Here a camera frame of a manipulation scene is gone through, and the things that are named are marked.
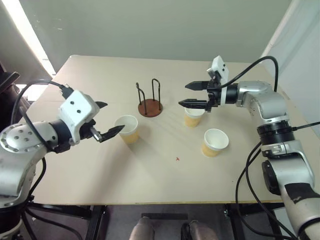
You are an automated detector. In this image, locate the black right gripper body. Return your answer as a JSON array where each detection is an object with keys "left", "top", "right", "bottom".
[{"left": 205, "top": 77, "right": 223, "bottom": 113}]

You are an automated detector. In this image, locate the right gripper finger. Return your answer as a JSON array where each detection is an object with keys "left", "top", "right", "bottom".
[
  {"left": 184, "top": 80, "right": 209, "bottom": 92},
  {"left": 177, "top": 98, "right": 209, "bottom": 110}
]

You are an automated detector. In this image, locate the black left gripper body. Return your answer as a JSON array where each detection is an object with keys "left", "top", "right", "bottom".
[{"left": 79, "top": 119, "right": 98, "bottom": 141}]

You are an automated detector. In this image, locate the yellow paper cup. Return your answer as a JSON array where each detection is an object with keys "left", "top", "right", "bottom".
[
  {"left": 200, "top": 128, "right": 230, "bottom": 158},
  {"left": 183, "top": 106, "right": 206, "bottom": 129},
  {"left": 114, "top": 114, "right": 139, "bottom": 145}
]

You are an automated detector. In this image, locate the dark bulky object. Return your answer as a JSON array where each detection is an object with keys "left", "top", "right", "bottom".
[{"left": 0, "top": 71, "right": 29, "bottom": 127}]

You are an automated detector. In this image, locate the white curtain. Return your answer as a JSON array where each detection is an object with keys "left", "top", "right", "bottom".
[{"left": 259, "top": 0, "right": 320, "bottom": 101}]

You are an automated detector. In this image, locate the white slanted board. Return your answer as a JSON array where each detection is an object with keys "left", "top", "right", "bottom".
[{"left": 0, "top": 0, "right": 57, "bottom": 77}]

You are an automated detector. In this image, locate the black flat floor plate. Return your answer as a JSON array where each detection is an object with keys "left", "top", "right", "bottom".
[{"left": 141, "top": 212, "right": 189, "bottom": 221}]

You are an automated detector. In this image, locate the dark rounded shape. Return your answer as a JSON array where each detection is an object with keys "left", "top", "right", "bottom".
[
  {"left": 129, "top": 216, "right": 155, "bottom": 240},
  {"left": 180, "top": 219, "right": 217, "bottom": 240}
]

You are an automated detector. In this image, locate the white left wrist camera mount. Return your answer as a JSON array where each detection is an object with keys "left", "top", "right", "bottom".
[{"left": 59, "top": 89, "right": 100, "bottom": 146}]

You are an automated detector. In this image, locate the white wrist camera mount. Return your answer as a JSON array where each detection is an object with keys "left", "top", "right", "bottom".
[
  {"left": 206, "top": 55, "right": 230, "bottom": 106},
  {"left": 59, "top": 89, "right": 100, "bottom": 146}
]

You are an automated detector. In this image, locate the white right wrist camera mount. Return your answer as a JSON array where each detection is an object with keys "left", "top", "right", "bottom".
[{"left": 206, "top": 55, "right": 230, "bottom": 106}]

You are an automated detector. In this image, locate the brown cup holder stand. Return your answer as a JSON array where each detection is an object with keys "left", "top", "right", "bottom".
[{"left": 135, "top": 78, "right": 164, "bottom": 118}]

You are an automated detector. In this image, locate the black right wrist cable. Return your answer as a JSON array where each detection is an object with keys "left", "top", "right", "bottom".
[{"left": 220, "top": 56, "right": 280, "bottom": 93}]

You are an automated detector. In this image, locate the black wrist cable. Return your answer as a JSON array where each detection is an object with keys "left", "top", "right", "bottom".
[
  {"left": 220, "top": 56, "right": 280, "bottom": 93},
  {"left": 12, "top": 78, "right": 75, "bottom": 153}
]

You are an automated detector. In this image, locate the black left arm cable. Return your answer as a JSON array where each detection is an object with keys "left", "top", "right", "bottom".
[{"left": 23, "top": 156, "right": 84, "bottom": 240}]

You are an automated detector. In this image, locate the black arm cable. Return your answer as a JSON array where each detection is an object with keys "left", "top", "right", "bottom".
[
  {"left": 235, "top": 141, "right": 300, "bottom": 240},
  {"left": 23, "top": 156, "right": 84, "bottom": 240}
]

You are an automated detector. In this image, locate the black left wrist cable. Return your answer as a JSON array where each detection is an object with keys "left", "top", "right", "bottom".
[{"left": 12, "top": 78, "right": 75, "bottom": 153}]

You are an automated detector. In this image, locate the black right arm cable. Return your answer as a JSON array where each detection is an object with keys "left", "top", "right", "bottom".
[{"left": 235, "top": 141, "right": 300, "bottom": 240}]

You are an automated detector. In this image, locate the black right elbow cable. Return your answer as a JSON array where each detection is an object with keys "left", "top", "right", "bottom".
[{"left": 290, "top": 121, "right": 320, "bottom": 131}]

